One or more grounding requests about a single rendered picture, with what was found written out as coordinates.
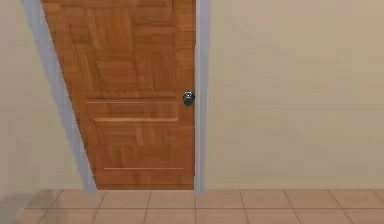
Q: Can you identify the dark metal door knob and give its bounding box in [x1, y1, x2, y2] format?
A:
[182, 90, 196, 108]

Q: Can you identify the brown wooden room door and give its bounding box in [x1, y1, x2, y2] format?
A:
[40, 0, 197, 191]

